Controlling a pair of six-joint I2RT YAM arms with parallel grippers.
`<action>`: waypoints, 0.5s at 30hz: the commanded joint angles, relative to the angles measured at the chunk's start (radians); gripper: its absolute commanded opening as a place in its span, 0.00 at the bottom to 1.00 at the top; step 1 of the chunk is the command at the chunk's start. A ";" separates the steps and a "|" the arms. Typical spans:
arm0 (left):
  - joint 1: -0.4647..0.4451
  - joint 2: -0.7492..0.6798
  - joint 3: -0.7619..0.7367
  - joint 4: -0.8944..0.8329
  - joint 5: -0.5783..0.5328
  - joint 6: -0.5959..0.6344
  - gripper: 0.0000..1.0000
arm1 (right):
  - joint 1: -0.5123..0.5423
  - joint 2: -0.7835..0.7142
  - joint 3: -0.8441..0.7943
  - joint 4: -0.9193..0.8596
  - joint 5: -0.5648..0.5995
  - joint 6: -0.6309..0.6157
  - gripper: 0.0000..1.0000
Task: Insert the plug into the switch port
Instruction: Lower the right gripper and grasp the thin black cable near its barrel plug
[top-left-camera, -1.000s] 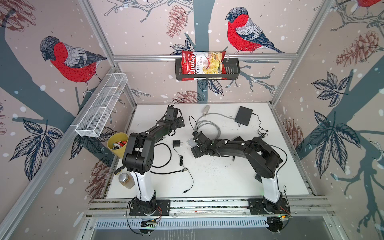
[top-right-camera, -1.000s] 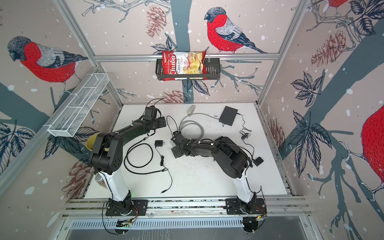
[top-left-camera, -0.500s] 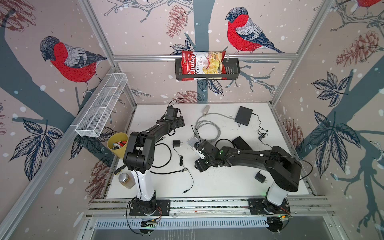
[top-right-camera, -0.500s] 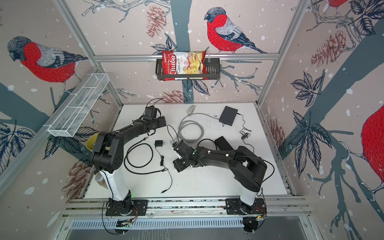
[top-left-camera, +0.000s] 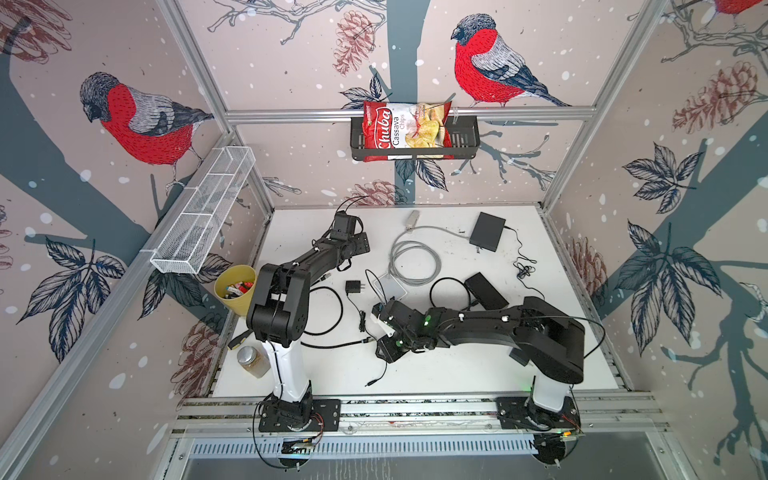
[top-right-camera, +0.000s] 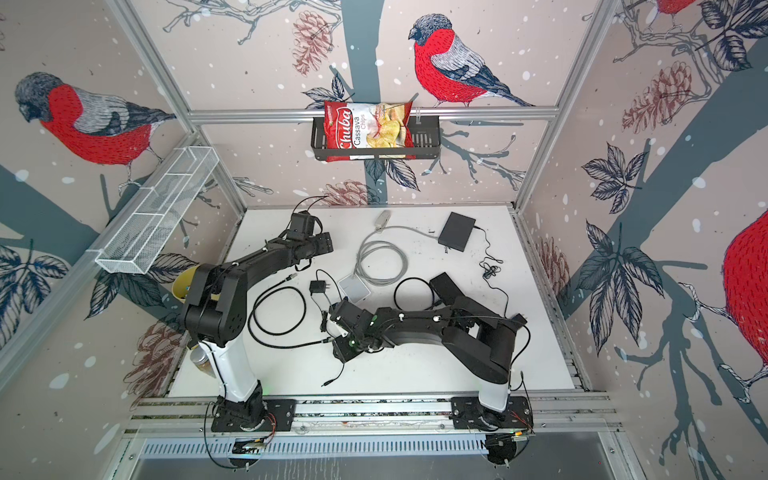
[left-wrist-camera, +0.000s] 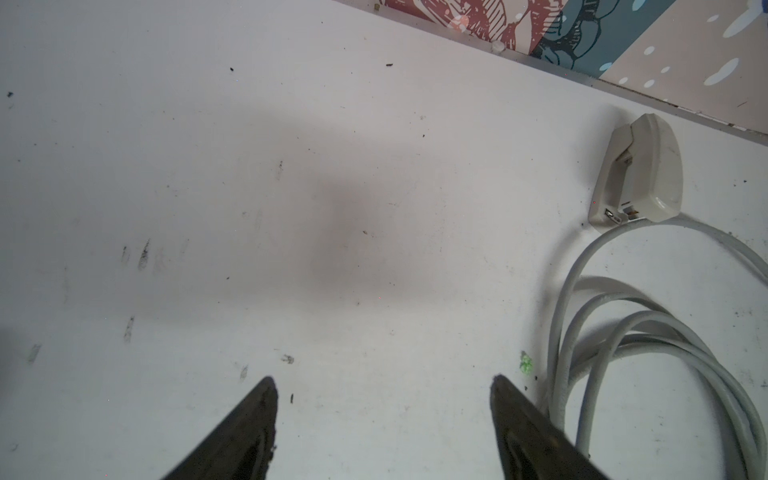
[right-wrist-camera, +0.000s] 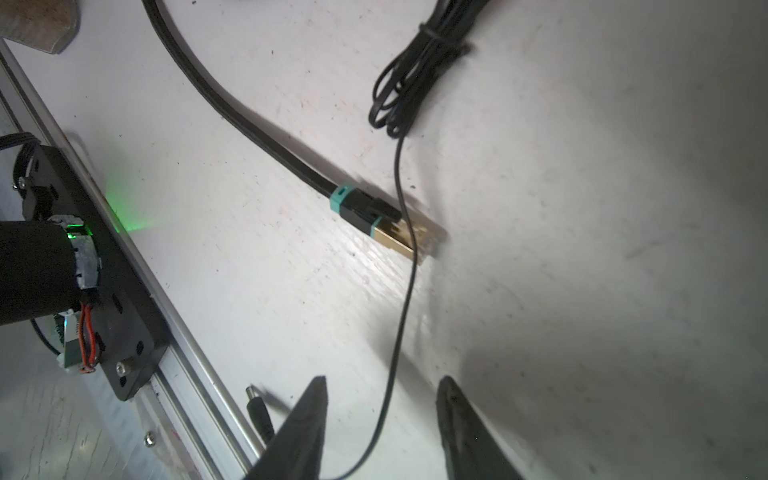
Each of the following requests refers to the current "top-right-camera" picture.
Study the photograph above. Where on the ribbed black network switch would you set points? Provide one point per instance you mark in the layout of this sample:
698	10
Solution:
450	296

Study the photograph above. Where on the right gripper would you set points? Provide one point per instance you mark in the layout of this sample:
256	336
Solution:
340	350

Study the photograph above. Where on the red chips bag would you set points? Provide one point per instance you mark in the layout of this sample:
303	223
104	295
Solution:
354	126

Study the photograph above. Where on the yellow cup with markers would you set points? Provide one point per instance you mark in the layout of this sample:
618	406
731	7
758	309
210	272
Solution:
181	285

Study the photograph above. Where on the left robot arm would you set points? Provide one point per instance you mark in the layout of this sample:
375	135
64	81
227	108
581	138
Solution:
215	316

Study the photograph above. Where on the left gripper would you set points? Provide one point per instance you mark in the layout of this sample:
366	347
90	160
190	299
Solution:
325	243

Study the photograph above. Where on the white small network switch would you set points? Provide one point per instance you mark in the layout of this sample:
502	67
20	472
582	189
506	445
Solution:
354	288

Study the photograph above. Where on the grey USB adapter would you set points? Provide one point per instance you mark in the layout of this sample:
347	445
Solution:
382	220

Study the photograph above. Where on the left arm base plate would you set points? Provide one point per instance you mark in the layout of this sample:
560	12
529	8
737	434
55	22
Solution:
261	415

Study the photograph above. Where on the left black power adapter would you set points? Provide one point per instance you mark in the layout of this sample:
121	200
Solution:
318	288

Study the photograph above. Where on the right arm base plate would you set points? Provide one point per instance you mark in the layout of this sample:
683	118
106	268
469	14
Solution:
466	413

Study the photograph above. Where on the glass jar with lid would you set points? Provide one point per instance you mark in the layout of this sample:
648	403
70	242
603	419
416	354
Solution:
200	360

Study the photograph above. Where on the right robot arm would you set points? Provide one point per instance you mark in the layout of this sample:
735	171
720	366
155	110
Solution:
481	340

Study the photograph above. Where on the black wire wall basket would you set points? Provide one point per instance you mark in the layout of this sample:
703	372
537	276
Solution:
425	135

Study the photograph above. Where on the white mesh wall shelf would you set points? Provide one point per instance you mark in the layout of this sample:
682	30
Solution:
141	238

